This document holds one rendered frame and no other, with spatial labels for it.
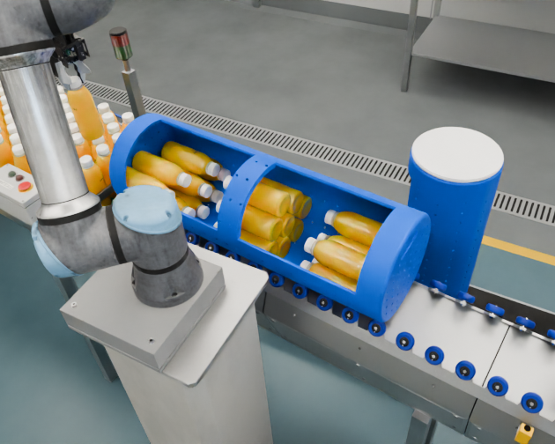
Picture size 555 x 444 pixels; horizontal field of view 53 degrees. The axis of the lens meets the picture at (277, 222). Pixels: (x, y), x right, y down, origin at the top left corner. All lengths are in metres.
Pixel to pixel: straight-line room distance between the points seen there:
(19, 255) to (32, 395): 0.88
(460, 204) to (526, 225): 1.43
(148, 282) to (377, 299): 0.50
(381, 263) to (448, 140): 0.74
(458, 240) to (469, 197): 0.18
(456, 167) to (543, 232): 1.48
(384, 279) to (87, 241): 0.62
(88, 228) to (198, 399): 0.46
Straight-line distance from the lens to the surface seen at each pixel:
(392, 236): 1.27
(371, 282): 1.27
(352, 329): 1.47
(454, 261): 1.99
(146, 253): 1.08
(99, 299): 1.24
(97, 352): 2.42
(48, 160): 1.05
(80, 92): 1.69
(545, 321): 2.62
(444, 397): 1.47
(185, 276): 1.15
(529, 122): 3.99
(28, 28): 1.03
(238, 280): 1.29
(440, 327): 1.50
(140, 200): 1.08
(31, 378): 2.75
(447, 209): 1.82
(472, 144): 1.90
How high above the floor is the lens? 2.13
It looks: 44 degrees down
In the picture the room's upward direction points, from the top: 4 degrees counter-clockwise
